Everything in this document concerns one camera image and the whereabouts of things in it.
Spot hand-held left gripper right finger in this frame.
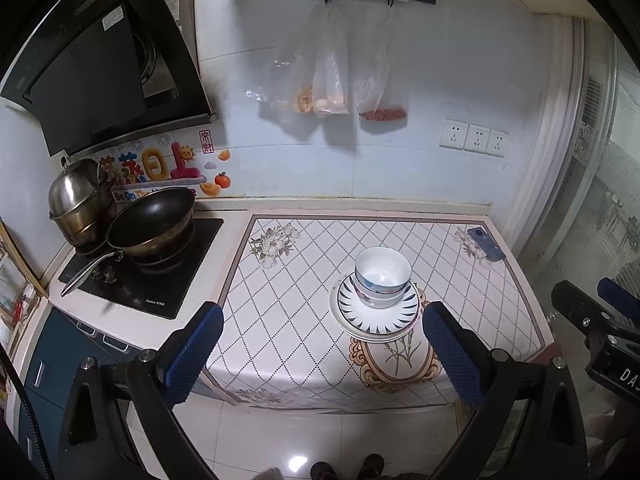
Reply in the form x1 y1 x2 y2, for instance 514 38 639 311
422 301 588 480

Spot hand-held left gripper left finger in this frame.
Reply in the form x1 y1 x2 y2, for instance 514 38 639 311
56 301 225 480

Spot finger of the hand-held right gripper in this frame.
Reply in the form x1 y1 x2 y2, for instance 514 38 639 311
551 280 618 343
597 276 640 323

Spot white plate with blue spikes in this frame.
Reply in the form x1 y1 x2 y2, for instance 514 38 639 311
336 271 422 336

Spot white floral bowl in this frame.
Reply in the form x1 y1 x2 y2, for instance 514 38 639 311
354 275 408 310
354 247 412 295

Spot large white plate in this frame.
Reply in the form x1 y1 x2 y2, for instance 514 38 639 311
328 280 422 346

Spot person's right forearm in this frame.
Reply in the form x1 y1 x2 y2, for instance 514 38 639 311
586 400 640 480

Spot black induction cooktop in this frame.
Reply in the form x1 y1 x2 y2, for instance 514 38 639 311
57 217 225 321

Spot blue smartphone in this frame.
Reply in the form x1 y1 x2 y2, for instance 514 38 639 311
467 227 506 262

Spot person's right shoe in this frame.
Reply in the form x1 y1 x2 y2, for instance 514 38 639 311
361 454 386 480

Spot blue kitchen cabinet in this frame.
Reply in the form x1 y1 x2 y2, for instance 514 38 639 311
15 307 151 480

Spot black wok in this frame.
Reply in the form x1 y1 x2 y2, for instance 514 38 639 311
61 186 197 297

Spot large stainless steel pot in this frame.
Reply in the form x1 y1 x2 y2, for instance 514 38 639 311
50 180 119 252

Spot wooden shelf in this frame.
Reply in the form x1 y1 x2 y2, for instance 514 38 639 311
0 220 51 356

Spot clear plastic bag red contents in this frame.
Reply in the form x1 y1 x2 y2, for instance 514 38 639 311
352 5 408 123

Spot black range hood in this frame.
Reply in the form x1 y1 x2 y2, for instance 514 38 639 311
0 0 219 157

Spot clear plastic bag orange contents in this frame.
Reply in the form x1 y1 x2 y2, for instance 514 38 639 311
245 5 321 117

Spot black cable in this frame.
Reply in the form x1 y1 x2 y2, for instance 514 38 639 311
0 350 55 480

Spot white wall outlet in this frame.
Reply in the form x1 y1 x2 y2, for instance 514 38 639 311
439 118 470 150
484 129 510 157
463 124 491 153

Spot large colourful wall sticker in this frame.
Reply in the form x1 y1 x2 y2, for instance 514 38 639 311
97 141 208 203

